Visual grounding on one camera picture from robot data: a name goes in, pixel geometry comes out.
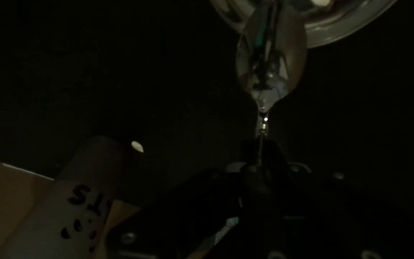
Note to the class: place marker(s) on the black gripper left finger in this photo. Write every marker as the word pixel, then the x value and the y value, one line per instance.
pixel 204 217

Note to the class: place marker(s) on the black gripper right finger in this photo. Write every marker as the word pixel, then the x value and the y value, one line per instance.
pixel 346 225

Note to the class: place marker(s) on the silver spoon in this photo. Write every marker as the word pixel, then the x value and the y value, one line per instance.
pixel 270 58

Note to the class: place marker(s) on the silver bowl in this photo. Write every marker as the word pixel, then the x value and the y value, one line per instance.
pixel 325 20

